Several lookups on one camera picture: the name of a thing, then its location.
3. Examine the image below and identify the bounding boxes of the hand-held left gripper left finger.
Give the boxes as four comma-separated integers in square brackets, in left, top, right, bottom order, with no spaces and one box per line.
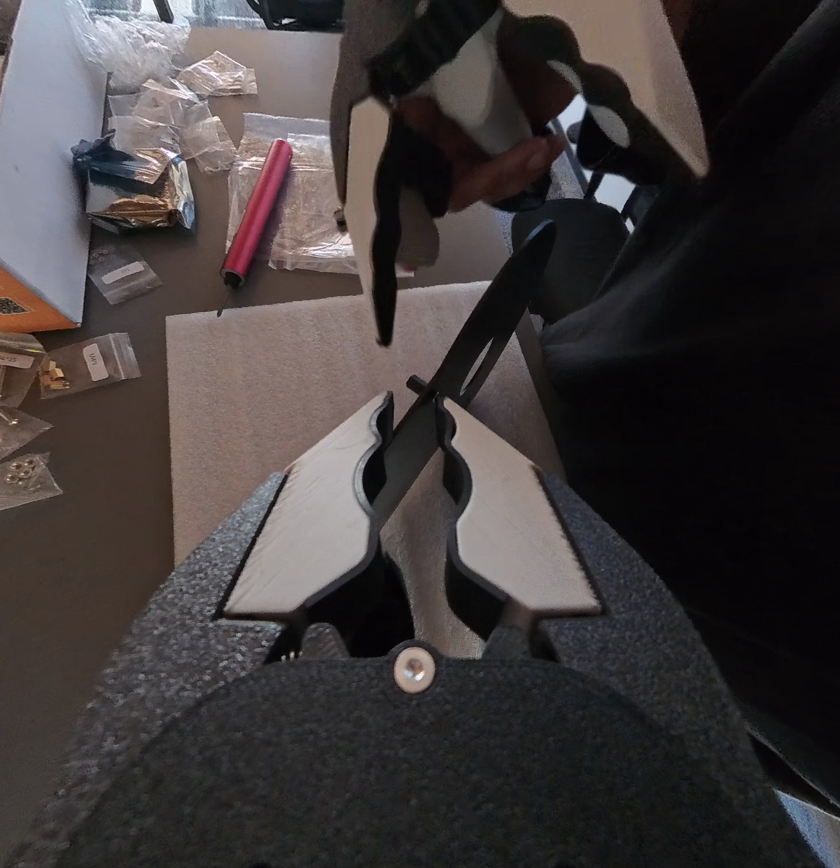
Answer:
[222,391,395,627]

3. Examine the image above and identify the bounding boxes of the dark foil parts bag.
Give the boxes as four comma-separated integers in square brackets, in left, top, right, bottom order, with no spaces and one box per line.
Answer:
[71,132,195,236]

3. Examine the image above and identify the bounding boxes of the pink electric screwdriver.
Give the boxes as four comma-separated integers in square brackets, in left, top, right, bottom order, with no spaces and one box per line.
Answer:
[217,138,294,318]

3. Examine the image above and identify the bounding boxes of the scattered small hardware bags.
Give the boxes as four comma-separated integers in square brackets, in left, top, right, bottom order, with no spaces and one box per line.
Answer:
[0,51,258,516]

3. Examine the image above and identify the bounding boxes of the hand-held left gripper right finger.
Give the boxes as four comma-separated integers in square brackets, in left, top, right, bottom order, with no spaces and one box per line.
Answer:
[437,399,604,633]

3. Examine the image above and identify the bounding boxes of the dark grey desk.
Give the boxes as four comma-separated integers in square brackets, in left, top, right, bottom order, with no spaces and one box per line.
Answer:
[0,27,597,868]

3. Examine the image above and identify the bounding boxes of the black metal plate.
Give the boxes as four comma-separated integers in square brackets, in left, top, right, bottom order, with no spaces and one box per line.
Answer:
[373,220,558,524]

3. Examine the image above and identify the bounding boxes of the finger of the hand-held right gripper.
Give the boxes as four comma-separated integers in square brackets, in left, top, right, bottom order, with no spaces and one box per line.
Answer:
[505,0,711,185]
[344,100,441,348]

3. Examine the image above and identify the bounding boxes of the white foam sheet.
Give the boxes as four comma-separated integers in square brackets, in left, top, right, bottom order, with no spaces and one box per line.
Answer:
[165,281,567,660]

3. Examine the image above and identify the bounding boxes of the orange cardboard box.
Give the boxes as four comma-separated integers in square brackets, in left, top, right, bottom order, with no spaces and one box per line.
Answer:
[0,0,110,332]

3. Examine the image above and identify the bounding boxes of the person's right hand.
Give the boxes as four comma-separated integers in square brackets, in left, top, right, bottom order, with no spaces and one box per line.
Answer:
[393,90,569,217]

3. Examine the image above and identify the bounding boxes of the large clear plastic bag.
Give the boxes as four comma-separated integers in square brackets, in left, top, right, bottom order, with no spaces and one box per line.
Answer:
[227,112,361,276]

